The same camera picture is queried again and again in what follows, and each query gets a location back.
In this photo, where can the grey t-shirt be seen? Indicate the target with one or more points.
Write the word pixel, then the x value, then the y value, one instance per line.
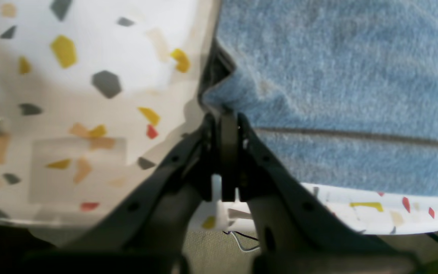
pixel 344 92

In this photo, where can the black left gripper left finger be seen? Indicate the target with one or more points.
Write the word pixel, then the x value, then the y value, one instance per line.
pixel 145 233

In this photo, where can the terrazzo pattern tablecloth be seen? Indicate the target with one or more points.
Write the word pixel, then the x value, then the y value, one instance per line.
pixel 95 93

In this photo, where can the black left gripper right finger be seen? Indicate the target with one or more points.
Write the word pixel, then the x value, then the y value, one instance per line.
pixel 297 234

